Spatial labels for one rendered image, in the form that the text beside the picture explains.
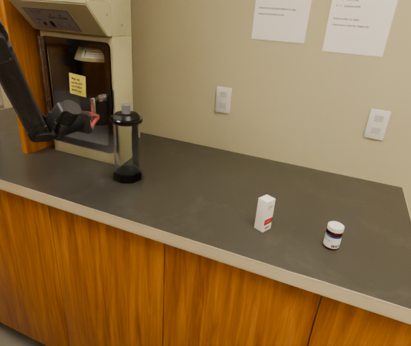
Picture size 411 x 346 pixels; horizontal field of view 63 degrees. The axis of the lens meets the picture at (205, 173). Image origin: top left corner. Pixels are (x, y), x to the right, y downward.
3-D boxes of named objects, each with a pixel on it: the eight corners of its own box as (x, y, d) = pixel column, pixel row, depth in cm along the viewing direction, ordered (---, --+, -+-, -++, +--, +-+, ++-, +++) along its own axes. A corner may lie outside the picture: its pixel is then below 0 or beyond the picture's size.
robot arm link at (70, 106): (21, 119, 101) (33, 142, 98) (36, 92, 95) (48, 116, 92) (58, 120, 110) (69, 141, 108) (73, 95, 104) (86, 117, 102)
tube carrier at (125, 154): (129, 166, 129) (127, 111, 120) (149, 174, 124) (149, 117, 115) (106, 174, 121) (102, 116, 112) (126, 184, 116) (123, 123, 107)
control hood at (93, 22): (38, 28, 122) (35, -3, 118) (112, 36, 112) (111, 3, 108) (11, 29, 113) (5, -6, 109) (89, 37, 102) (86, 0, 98)
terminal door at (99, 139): (54, 139, 140) (41, 34, 123) (115, 154, 129) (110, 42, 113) (53, 139, 139) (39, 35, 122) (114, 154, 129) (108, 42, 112)
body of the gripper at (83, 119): (68, 109, 115) (51, 113, 108) (92, 113, 111) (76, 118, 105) (69, 128, 117) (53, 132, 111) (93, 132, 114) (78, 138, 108)
